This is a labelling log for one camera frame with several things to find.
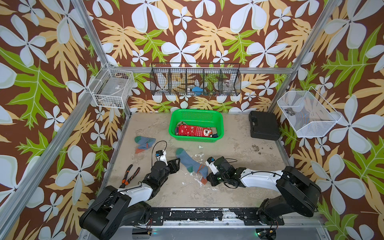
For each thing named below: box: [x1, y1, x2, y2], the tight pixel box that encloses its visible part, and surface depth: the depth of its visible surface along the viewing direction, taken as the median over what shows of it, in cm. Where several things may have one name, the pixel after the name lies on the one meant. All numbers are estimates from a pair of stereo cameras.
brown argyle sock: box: [176, 121, 187, 129], surface depth 110 cm
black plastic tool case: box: [248, 110, 281, 141], surface depth 109 cm
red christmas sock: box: [177, 124, 213, 138], surface depth 104 cm
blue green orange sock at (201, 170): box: [175, 147, 209, 185], surface depth 93 cm
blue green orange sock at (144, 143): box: [134, 136, 156, 154], surface depth 102 cm
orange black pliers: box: [119, 164, 141, 189], surface depth 88 cm
